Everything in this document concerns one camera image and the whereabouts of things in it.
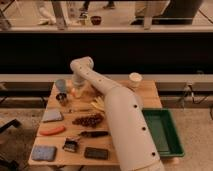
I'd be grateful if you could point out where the small metal cup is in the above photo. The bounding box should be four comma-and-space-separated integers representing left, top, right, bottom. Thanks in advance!
56, 93, 68, 106

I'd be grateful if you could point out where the dark bowl in background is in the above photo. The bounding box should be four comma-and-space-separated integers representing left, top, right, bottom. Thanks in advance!
90, 16, 102, 25

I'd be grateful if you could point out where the metal utensil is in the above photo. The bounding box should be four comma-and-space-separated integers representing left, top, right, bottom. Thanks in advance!
68, 108, 91, 113

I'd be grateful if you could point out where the green plastic tray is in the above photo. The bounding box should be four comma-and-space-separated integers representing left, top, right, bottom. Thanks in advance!
142, 108, 185, 158

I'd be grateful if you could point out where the yellow banana bunch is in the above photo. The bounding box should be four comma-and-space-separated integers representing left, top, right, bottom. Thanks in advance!
91, 96, 105, 111

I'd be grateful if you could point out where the white paper cup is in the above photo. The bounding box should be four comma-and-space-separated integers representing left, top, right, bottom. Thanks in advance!
129, 72, 142, 88

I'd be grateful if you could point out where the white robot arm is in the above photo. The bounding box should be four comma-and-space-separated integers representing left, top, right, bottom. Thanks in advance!
70, 57, 165, 171

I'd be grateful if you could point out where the wooden table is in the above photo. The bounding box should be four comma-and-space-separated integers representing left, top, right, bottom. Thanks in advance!
28, 80, 184, 166

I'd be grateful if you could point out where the orange carrot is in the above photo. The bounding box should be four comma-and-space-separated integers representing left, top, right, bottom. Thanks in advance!
39, 126, 66, 136

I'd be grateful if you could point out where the black rectangular block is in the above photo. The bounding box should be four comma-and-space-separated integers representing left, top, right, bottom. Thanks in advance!
84, 147, 108, 160

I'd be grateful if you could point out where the blue-grey cloth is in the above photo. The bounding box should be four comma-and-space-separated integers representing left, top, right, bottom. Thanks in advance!
42, 109, 63, 122

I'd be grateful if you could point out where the bunch of dark grapes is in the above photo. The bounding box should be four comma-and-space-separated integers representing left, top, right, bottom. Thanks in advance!
72, 114, 104, 128

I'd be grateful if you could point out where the small metal binder clip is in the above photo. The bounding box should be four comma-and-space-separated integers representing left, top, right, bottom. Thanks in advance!
62, 138, 79, 153

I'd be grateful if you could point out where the blue sponge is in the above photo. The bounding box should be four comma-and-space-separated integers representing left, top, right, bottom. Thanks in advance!
31, 145, 57, 162

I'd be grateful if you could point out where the blue-grey plastic cup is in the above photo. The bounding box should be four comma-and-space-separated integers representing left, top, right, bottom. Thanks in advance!
55, 79, 67, 93

